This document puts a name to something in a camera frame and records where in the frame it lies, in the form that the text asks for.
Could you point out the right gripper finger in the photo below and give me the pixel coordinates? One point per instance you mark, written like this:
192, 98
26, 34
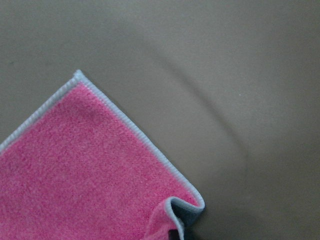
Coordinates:
173, 234

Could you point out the pink towel with white edge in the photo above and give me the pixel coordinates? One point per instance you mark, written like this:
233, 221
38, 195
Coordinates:
79, 169

